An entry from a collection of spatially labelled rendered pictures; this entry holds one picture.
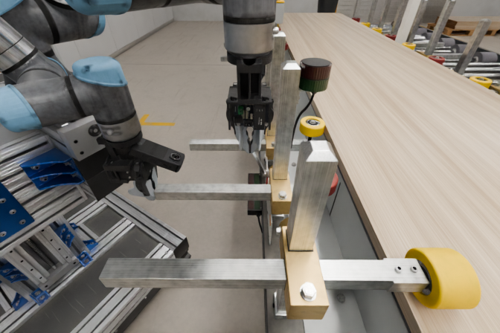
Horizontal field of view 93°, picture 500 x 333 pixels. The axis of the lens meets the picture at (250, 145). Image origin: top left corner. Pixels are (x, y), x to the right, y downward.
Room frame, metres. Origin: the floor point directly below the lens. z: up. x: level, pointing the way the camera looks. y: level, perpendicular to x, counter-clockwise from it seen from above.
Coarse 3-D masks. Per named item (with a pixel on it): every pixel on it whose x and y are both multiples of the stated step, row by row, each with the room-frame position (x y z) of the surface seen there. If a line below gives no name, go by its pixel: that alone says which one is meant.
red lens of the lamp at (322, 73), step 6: (300, 66) 0.45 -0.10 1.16; (306, 66) 0.44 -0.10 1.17; (330, 66) 0.44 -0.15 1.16; (306, 72) 0.44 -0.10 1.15; (312, 72) 0.43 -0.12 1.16; (318, 72) 0.43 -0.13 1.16; (324, 72) 0.43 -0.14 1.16; (312, 78) 0.43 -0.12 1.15; (318, 78) 0.43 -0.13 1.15; (324, 78) 0.43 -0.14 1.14
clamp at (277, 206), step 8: (272, 176) 0.45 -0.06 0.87; (288, 176) 0.45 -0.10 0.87; (272, 184) 0.42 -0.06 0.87; (280, 184) 0.42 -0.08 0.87; (288, 184) 0.42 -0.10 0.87; (272, 192) 0.40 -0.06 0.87; (288, 192) 0.40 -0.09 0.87; (272, 200) 0.37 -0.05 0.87; (280, 200) 0.37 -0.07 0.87; (288, 200) 0.37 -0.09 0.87; (272, 208) 0.37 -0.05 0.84; (280, 208) 0.37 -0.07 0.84; (288, 208) 0.37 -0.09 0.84
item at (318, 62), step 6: (306, 60) 0.46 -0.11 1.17; (312, 60) 0.46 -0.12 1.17; (318, 60) 0.46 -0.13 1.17; (324, 60) 0.46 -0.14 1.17; (312, 66) 0.43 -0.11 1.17; (318, 66) 0.43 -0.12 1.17; (324, 66) 0.43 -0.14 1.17; (306, 78) 0.44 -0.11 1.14; (300, 90) 0.44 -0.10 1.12; (312, 96) 0.45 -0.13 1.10; (306, 108) 0.46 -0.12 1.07; (300, 114) 0.46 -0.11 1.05; (294, 126) 0.46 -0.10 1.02; (294, 132) 0.46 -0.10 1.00
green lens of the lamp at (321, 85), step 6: (300, 78) 0.45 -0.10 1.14; (300, 84) 0.44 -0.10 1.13; (306, 84) 0.43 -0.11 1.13; (312, 84) 0.43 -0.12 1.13; (318, 84) 0.43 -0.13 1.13; (324, 84) 0.43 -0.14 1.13; (306, 90) 0.43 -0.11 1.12; (312, 90) 0.43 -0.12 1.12; (318, 90) 0.43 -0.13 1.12; (324, 90) 0.43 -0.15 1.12
